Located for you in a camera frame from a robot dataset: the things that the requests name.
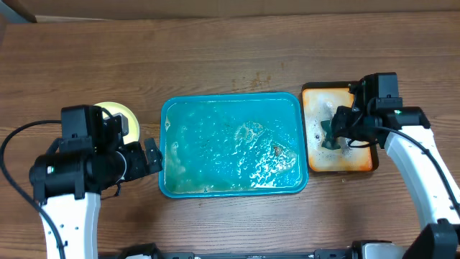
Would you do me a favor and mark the green yellow sponge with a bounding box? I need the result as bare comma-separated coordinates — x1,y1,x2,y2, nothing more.
321,120,341,150

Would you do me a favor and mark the yellow plate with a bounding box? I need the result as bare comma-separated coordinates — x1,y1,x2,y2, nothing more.
96,101,140,144

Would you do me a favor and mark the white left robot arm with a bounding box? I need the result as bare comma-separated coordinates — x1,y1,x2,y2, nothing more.
29,138,162,258

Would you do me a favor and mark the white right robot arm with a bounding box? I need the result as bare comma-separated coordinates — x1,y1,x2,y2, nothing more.
331,86,459,258

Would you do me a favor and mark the black soapy water tray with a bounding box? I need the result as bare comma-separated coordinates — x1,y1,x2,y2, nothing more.
301,81,379,173

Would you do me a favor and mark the teal plastic tray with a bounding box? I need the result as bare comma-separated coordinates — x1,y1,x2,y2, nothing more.
158,92,309,199

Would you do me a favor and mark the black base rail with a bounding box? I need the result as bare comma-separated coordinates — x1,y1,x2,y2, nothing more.
98,240,406,259

